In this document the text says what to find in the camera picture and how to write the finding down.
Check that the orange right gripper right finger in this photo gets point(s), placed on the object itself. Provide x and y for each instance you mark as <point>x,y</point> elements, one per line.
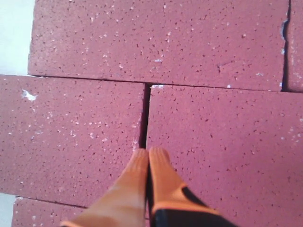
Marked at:
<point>171,202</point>

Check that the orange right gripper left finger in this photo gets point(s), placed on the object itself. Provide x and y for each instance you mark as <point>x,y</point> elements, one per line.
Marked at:
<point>123,205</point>

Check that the red brick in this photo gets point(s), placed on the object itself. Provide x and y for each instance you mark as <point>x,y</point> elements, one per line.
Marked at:
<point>293,56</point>
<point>235,44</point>
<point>66,140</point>
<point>35,213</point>
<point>240,151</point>

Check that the red brick under leaning one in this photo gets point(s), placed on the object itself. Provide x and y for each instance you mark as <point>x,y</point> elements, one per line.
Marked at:
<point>240,151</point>

